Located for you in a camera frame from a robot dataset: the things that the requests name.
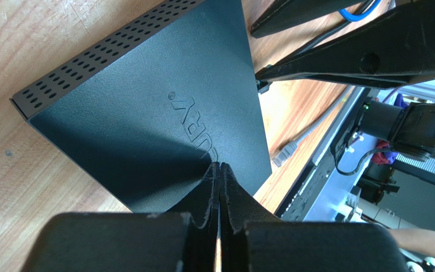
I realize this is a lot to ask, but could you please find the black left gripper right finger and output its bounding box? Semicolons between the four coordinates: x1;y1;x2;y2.
219;163;407;271

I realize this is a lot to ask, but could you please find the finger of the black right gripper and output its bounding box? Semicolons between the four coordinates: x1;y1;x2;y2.
250;0;360;38
256;1;435;90

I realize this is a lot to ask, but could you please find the black Mercury network switch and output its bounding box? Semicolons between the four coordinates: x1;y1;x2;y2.
11;1;271;213

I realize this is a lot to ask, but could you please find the white teleoperation controller handle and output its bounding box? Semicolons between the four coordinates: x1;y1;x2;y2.
400;249;435;272

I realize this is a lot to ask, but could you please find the aluminium front rail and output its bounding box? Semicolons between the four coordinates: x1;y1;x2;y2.
302;75;435;223

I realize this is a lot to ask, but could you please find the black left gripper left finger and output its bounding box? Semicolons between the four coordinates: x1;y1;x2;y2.
22;163;220;271

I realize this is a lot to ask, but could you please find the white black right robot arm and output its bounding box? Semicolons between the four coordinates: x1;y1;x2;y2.
256;1;435;162

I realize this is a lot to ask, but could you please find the blue ethernet cable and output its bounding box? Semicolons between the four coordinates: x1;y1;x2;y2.
338;0;382;22

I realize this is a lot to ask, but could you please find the operator forearm and hand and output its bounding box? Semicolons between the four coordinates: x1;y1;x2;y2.
388;228;435;257

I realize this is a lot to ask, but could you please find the grey ethernet cable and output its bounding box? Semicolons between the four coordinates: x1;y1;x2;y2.
271;86;354;168

